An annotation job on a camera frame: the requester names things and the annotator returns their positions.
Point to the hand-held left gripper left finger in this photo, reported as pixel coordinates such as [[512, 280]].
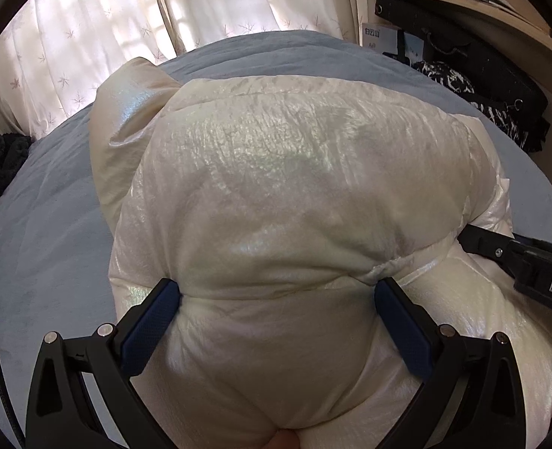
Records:
[[147, 332]]

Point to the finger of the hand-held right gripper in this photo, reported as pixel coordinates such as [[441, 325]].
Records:
[[484, 245]]

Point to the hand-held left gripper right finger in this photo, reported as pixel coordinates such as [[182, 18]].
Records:
[[404, 332]]

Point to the cream white puffer jacket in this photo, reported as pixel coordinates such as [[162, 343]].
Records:
[[280, 196]]

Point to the blue-grey bed blanket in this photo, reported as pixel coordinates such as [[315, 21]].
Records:
[[46, 252]]

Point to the black white patterned cloth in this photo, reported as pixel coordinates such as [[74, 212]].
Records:
[[486, 107]]

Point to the black bag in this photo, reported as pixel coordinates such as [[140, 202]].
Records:
[[491, 61]]

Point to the black fuzzy cloth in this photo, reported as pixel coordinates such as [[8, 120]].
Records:
[[2, 163]]

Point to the white printed box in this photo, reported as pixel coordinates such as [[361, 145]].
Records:
[[379, 39]]

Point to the light wooden shelf unit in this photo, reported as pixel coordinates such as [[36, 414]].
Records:
[[505, 14]]

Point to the white floral sheer curtain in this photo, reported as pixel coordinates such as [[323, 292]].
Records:
[[117, 18]]

